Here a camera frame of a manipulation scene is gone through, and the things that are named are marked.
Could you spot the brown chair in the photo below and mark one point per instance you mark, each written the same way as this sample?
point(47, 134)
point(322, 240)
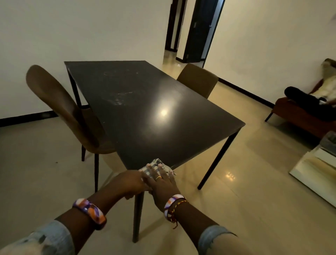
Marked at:
point(57, 99)
point(197, 78)

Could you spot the dark door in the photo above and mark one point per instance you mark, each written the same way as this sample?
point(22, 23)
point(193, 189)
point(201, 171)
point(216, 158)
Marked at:
point(199, 29)

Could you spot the person's right forearm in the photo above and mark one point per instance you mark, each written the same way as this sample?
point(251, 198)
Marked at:
point(199, 226)

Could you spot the grey tray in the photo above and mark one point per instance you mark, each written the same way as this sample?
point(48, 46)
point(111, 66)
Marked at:
point(329, 143)

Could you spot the person's left hand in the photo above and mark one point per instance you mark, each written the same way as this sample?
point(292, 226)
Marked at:
point(131, 184)

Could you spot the person's left forearm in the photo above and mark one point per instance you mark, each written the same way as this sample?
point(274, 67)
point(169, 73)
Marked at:
point(73, 226)

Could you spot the striped cloth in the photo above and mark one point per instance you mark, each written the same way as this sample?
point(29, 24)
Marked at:
point(157, 161)

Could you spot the white coffee table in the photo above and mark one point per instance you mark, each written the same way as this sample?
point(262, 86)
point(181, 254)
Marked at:
point(315, 173)

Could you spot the black table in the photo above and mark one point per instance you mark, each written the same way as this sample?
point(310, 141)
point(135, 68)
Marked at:
point(144, 105)

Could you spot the white purple bangle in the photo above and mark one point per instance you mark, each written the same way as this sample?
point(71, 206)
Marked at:
point(169, 202)

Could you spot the red sofa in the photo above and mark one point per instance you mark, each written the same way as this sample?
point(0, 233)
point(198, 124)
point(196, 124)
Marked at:
point(296, 118)

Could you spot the person's right hand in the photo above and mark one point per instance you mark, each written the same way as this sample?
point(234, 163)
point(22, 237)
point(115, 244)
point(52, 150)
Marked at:
point(164, 189)

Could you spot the orange purple bangle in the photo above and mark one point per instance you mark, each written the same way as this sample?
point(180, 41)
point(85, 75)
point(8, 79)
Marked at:
point(90, 211)

